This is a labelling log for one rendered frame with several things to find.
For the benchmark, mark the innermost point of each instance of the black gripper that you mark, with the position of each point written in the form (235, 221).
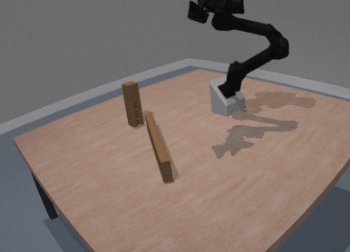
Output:
(197, 12)

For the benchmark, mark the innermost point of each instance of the brown wooden board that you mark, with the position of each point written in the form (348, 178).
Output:
(158, 148)

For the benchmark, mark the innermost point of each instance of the brown wooden post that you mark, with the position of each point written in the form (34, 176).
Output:
(131, 96)

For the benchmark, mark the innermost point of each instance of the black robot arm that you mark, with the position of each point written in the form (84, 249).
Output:
(224, 20)

